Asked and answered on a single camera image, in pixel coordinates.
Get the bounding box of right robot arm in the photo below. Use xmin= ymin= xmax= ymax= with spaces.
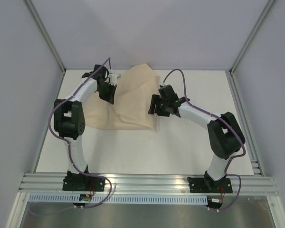
xmin=148 ymin=85 xmax=246 ymax=192

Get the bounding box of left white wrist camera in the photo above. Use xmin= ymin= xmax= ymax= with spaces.
xmin=106 ymin=71 xmax=121 ymax=86

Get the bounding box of aluminium front rail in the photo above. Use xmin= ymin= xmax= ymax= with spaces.
xmin=19 ymin=172 xmax=278 ymax=196

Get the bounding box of aluminium frame post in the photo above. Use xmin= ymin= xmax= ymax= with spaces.
xmin=229 ymin=0 xmax=276 ymax=76
xmin=23 ymin=0 xmax=66 ymax=74

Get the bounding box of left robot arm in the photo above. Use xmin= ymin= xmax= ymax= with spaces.
xmin=49 ymin=65 xmax=121 ymax=190

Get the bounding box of left aluminium frame post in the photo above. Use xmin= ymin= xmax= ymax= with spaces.
xmin=23 ymin=0 xmax=66 ymax=74

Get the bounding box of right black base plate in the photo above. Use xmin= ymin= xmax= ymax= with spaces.
xmin=187 ymin=177 xmax=233 ymax=194

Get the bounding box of right aluminium frame post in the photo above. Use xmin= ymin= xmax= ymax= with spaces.
xmin=229 ymin=0 xmax=276 ymax=76

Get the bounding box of white slotted cable duct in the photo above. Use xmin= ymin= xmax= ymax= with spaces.
xmin=28 ymin=193 xmax=208 ymax=205

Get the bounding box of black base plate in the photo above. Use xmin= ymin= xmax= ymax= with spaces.
xmin=62 ymin=172 xmax=105 ymax=192
xmin=187 ymin=177 xmax=233 ymax=194

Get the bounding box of beige cloth drape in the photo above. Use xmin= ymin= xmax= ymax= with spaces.
xmin=84 ymin=64 xmax=160 ymax=131

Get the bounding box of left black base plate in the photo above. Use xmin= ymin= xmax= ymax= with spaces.
xmin=62 ymin=172 xmax=105 ymax=192

